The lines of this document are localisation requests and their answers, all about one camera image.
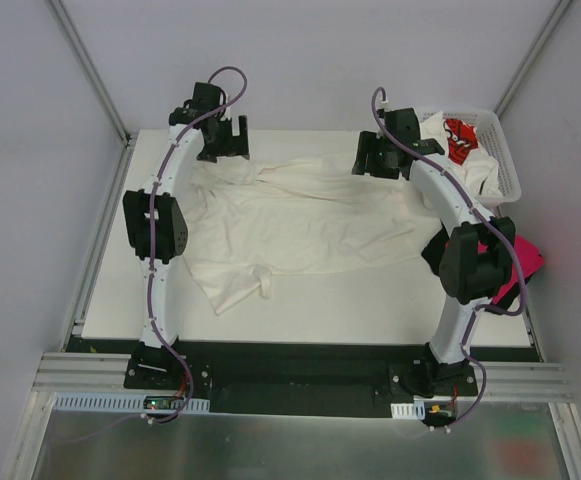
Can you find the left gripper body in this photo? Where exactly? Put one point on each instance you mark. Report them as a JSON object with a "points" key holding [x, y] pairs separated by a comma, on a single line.
{"points": [[231, 141]]}

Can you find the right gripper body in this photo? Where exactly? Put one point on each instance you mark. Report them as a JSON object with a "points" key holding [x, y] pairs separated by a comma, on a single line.
{"points": [[366, 156]]}

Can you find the cream white t shirt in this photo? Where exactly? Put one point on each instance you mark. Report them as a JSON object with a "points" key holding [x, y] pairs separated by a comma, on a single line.
{"points": [[253, 221]]}

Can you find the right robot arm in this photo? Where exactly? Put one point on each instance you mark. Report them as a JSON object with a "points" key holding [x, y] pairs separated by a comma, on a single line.
{"points": [[444, 363]]}

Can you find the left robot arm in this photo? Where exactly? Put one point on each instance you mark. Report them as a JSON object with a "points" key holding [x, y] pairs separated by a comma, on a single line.
{"points": [[158, 235]]}

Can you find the white shirts in basket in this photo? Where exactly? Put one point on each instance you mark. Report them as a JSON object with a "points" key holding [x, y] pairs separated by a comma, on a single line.
{"points": [[479, 173]]}

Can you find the red printed white shirt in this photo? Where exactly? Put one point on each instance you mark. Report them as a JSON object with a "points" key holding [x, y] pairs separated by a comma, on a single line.
{"points": [[461, 139]]}

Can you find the white plastic laundry basket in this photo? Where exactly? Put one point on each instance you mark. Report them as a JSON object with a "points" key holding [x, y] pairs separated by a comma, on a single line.
{"points": [[491, 136]]}

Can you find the pink t shirt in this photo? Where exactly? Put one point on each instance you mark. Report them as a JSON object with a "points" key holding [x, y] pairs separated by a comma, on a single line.
{"points": [[525, 260]]}

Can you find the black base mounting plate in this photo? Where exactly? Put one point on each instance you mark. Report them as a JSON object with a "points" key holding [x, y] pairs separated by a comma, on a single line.
{"points": [[358, 381]]}

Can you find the left aluminium corner post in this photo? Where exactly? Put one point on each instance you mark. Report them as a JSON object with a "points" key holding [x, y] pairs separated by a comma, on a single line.
{"points": [[70, 32]]}

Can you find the aluminium corner post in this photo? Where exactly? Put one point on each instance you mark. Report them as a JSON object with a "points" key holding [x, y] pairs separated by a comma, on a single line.
{"points": [[70, 32], [548, 28]]}

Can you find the right aluminium corner post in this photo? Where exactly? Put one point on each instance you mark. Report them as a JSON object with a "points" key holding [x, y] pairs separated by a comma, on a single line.
{"points": [[548, 28]]}

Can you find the aluminium frame rail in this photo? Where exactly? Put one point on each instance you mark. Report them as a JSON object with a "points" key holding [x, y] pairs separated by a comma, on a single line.
{"points": [[506, 381]]}

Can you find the white slotted cable duct right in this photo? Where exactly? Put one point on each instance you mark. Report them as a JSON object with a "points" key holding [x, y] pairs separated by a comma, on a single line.
{"points": [[414, 410]]}

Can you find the white slotted cable duct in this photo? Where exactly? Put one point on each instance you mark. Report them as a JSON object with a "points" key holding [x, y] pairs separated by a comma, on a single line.
{"points": [[127, 403], [414, 410]]}

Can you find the white slotted cable duct left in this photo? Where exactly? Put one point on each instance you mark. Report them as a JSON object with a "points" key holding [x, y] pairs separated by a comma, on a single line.
{"points": [[127, 403]]}

